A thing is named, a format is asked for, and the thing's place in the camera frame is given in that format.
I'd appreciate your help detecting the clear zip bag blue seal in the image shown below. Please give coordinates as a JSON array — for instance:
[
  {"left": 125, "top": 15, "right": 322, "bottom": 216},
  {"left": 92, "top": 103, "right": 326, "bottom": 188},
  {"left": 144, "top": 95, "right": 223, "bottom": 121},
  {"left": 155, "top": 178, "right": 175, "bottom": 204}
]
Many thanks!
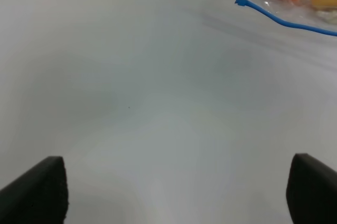
[{"left": 235, "top": 0, "right": 336, "bottom": 37}]

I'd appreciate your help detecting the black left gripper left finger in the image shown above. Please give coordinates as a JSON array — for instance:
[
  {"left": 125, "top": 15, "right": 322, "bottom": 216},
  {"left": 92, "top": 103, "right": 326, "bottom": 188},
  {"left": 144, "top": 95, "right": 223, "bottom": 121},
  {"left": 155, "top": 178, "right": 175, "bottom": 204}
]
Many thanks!
[{"left": 1, "top": 156, "right": 69, "bottom": 224}]

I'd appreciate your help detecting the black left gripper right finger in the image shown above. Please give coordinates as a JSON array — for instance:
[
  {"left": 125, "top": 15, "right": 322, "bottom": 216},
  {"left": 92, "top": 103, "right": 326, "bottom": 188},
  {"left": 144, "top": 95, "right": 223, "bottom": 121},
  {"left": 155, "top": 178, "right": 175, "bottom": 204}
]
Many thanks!
[{"left": 286, "top": 154, "right": 336, "bottom": 223}]

